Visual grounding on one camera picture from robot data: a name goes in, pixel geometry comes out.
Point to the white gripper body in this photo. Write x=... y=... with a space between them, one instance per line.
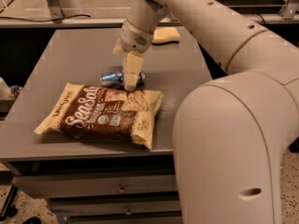
x=135 y=39

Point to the metal railing frame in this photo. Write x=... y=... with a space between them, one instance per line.
x=98 y=12

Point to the middle grey drawer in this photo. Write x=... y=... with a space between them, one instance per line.
x=115 y=206

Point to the grey drawer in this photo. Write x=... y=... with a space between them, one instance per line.
x=96 y=184
x=115 y=206
x=149 y=218

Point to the bottom grey drawer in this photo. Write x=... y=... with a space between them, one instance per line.
x=149 y=218

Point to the top grey drawer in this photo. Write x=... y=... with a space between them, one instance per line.
x=96 y=184

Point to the grey drawer cabinet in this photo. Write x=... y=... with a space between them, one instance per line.
x=80 y=56

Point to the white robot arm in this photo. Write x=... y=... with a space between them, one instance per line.
x=230 y=134

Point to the brown sea salt chip bag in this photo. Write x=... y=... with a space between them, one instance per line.
x=98 y=113

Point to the yellow sponge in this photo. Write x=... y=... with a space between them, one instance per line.
x=166 y=35

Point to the silver blue redbull can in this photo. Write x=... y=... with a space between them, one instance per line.
x=115 y=79

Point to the white object at left edge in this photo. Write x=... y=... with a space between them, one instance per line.
x=5 y=91

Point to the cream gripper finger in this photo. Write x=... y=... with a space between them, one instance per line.
x=131 y=68
x=118 y=50

